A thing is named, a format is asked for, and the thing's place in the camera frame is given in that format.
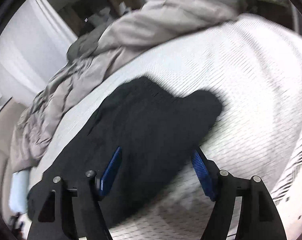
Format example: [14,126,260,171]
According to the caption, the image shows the black pants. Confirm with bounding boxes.
[28,76,222,228]

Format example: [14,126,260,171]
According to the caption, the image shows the light blue bolster pillow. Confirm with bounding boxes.
[9,170,30,214]

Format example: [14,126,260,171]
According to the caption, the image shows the white honeycomb mattress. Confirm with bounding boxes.
[28,14,302,239]

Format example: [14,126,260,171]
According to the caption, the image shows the white wardrobe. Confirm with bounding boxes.
[0,0,77,106]

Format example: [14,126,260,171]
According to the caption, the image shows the grey rumpled duvet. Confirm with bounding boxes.
[10,0,241,172]

